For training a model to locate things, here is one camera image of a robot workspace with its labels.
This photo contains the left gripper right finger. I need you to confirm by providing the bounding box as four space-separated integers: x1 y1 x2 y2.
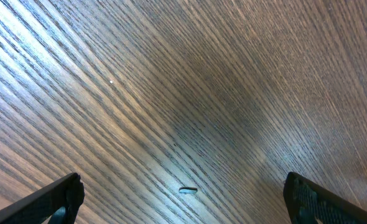
283 172 367 224

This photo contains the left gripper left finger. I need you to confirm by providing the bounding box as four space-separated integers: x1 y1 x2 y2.
0 173 85 224

